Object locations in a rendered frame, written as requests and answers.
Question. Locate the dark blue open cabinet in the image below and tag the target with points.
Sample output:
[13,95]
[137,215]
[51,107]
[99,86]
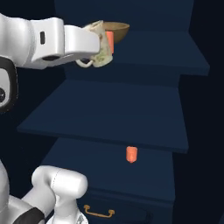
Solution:
[163,17]

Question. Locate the brown wooden bowl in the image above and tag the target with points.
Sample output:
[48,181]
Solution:
[120,31]

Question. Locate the dark blue cabinet shelf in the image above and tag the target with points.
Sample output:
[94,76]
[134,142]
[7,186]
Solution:
[116,178]
[157,55]
[110,113]

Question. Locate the cream patterned mug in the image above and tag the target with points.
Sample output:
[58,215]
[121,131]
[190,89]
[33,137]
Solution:
[104,57]

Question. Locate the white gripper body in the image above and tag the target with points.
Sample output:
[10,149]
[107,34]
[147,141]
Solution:
[81,42]

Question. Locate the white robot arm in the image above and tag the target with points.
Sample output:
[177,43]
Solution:
[20,40]

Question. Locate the dark blue drawer front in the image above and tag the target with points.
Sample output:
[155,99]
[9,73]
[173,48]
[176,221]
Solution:
[131,211]

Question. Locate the orange glass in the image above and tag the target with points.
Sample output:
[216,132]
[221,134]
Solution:
[110,40]
[131,154]

